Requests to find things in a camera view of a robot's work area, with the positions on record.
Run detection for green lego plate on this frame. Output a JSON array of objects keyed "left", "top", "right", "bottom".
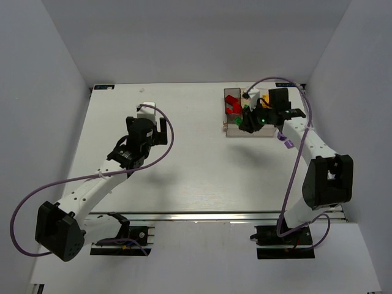
[{"left": 234, "top": 117, "right": 242, "bottom": 126}]

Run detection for red long lego brick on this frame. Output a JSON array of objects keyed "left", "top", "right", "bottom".
[{"left": 225, "top": 95, "right": 239, "bottom": 106}]

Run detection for yellow rounded lego brick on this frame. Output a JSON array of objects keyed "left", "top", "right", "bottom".
[{"left": 262, "top": 95, "right": 270, "bottom": 107}]

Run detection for purple small lego brick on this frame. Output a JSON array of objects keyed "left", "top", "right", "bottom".
[{"left": 284, "top": 140, "right": 294, "bottom": 149}]

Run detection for purple rounded lego brick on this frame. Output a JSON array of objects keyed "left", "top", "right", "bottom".
[{"left": 277, "top": 132, "right": 286, "bottom": 141}]

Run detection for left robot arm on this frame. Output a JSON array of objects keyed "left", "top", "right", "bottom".
[{"left": 35, "top": 117, "right": 174, "bottom": 262}]

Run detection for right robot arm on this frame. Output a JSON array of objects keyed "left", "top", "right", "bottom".
[{"left": 238, "top": 88, "right": 354, "bottom": 236}]

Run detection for amber container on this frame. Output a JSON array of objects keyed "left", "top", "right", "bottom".
[{"left": 239, "top": 88, "right": 250, "bottom": 109}]

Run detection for long clear tray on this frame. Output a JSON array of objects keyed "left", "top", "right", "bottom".
[{"left": 223, "top": 122, "right": 277, "bottom": 138}]

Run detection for smoky grey container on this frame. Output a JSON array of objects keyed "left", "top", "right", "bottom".
[{"left": 224, "top": 88, "right": 242, "bottom": 123}]

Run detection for right corner label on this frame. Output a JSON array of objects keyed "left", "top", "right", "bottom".
[{"left": 275, "top": 82, "right": 296, "bottom": 88}]

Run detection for corner label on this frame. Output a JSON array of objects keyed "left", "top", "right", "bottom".
[
  {"left": 275, "top": 82, "right": 296, "bottom": 88},
  {"left": 93, "top": 85, "right": 115, "bottom": 91}
]

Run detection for left corner label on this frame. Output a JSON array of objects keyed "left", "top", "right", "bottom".
[{"left": 93, "top": 85, "right": 115, "bottom": 91}]

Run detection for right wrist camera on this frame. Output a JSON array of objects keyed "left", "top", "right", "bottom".
[{"left": 243, "top": 88, "right": 260, "bottom": 109}]

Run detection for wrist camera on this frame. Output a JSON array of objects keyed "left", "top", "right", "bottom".
[
  {"left": 137, "top": 102, "right": 156, "bottom": 122},
  {"left": 243, "top": 88, "right": 260, "bottom": 109}
]

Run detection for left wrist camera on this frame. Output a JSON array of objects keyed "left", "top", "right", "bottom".
[{"left": 137, "top": 102, "right": 156, "bottom": 122}]

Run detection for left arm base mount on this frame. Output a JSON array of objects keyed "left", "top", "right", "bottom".
[{"left": 85, "top": 213, "right": 155, "bottom": 257}]

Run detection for aluminium table rail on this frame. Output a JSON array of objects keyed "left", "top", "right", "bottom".
[{"left": 88, "top": 209, "right": 349, "bottom": 223}]

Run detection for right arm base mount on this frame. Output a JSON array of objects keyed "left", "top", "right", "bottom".
[{"left": 249, "top": 225, "right": 315, "bottom": 260}]

